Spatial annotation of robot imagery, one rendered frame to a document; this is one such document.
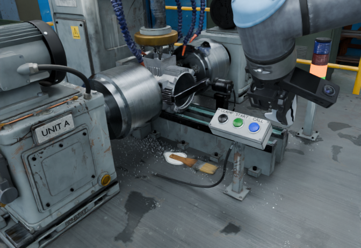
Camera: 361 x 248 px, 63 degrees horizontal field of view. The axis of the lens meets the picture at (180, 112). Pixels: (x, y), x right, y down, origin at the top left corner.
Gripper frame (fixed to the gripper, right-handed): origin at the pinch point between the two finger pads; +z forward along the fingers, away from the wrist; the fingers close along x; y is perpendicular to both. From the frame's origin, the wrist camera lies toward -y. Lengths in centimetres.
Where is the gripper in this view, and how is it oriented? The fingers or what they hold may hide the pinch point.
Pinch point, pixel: (291, 122)
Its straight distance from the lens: 75.7
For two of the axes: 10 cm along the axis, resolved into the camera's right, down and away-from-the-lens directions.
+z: 3.6, 5.6, 7.4
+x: -4.9, 7.9, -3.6
